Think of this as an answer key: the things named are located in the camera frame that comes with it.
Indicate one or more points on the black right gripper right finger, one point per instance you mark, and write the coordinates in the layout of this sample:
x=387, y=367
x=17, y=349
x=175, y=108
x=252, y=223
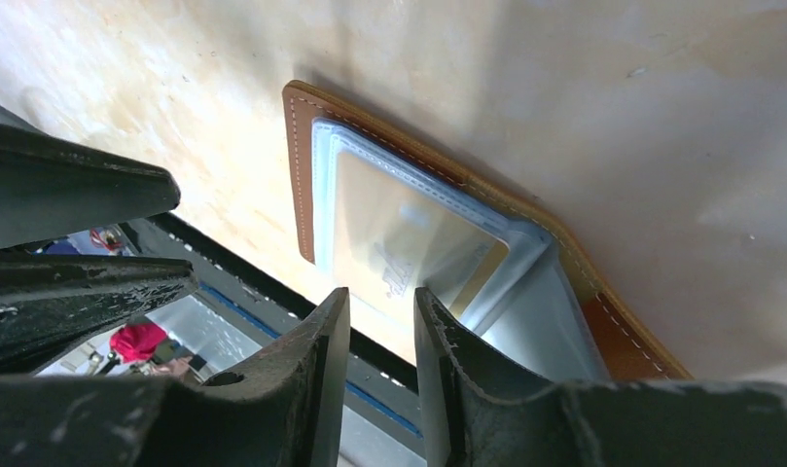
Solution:
x=480, y=408

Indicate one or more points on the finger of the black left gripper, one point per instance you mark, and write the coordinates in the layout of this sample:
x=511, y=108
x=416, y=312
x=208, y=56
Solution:
x=51, y=187
x=51, y=303

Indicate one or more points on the brown leather card holder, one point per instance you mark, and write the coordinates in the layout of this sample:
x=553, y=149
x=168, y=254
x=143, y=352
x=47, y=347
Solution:
x=547, y=307

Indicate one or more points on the gold VIP card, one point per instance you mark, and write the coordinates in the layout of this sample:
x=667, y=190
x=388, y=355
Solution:
x=390, y=238

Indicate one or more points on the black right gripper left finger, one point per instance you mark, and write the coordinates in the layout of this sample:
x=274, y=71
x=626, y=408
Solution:
x=282, y=406

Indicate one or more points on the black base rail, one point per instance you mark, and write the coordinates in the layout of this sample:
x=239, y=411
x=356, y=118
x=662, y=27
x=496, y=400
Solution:
x=381, y=387

